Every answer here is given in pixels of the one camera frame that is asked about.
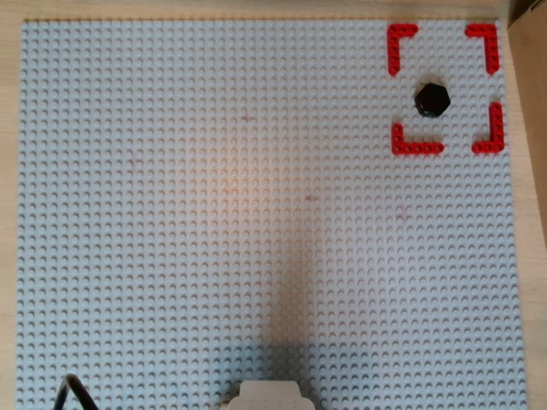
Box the black cable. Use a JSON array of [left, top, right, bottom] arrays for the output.
[[52, 373, 100, 410]]

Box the black hexagonal Lego piece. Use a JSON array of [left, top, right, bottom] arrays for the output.
[[413, 82, 452, 119]]

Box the red L-shaped Lego beam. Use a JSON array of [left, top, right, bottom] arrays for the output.
[[391, 122, 444, 155], [471, 102, 505, 154], [464, 24, 500, 76], [386, 24, 419, 77]]

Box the grey Lego baseplate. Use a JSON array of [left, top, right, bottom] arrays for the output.
[[15, 19, 527, 410]]

